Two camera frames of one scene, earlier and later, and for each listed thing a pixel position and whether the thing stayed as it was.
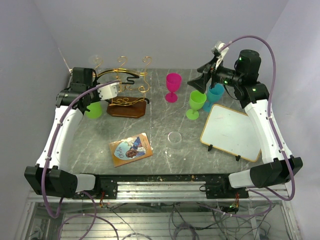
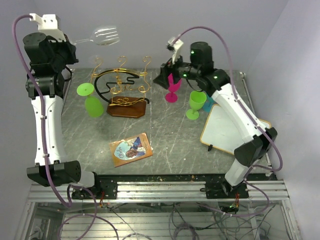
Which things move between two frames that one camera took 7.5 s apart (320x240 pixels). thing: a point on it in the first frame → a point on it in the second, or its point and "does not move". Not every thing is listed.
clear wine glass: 174,138 → 103,35
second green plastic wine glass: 197,100 does not move
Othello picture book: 129,150 does not move
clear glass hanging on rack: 96,61 does not move
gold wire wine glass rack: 131,101 does not move
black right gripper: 200,83 → 165,69
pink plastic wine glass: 173,81 does not move
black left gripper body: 95,96 → 63,50
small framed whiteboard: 232,132 does not move
